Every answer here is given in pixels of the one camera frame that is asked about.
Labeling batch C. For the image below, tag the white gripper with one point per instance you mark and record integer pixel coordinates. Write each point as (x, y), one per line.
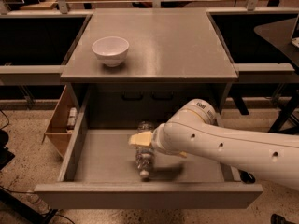
(158, 139)

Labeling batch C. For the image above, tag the clear plastic water bottle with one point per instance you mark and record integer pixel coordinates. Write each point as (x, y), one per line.
(144, 156)

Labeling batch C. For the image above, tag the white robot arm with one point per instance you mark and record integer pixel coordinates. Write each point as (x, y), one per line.
(269, 156)

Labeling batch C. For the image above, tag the open grey top drawer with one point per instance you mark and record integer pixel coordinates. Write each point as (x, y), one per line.
(99, 169)

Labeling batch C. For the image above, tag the grey cabinet with flat top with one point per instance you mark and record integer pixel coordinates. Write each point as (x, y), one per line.
(174, 55)

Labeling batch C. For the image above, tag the small white bottle in box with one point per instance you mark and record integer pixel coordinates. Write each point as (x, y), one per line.
(72, 117)

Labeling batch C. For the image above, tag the wooden side box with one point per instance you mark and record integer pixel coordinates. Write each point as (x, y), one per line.
(57, 131)

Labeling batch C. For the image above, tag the white ceramic bowl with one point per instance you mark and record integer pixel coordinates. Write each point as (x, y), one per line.
(111, 50)

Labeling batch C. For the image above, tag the black stand base right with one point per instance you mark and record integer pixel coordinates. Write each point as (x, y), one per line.
(285, 114)

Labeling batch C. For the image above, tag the black object bottom right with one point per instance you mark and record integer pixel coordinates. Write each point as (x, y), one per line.
(277, 219)

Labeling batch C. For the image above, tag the black equipment left floor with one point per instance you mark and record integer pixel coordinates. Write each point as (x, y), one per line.
(5, 155)

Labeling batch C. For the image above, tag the black drawer slide rail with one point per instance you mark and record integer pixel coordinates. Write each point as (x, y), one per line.
(246, 177)

